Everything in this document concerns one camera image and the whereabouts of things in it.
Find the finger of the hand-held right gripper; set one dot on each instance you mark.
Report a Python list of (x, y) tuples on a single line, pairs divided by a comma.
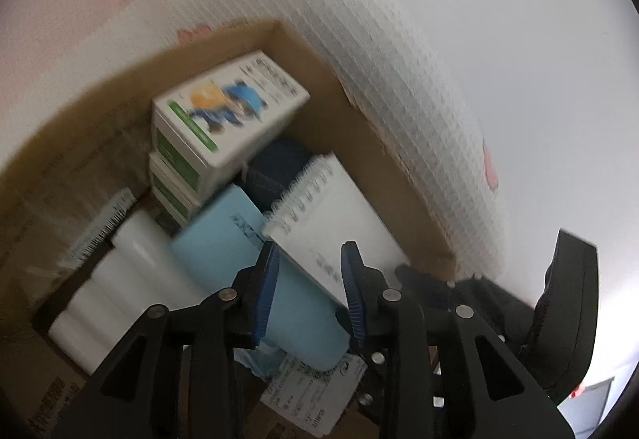
[(377, 369), (434, 287)]

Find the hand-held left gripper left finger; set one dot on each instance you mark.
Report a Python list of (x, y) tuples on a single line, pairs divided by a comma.
[(264, 299)]

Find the brown cardboard box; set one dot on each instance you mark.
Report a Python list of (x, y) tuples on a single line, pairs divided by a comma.
[(65, 134)]

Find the light blue case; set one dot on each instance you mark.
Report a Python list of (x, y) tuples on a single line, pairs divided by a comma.
[(214, 244)]

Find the green white cartoon printed box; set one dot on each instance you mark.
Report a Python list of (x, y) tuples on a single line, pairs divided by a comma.
[(224, 119)]

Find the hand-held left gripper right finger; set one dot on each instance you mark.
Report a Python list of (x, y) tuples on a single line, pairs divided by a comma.
[(354, 299)]

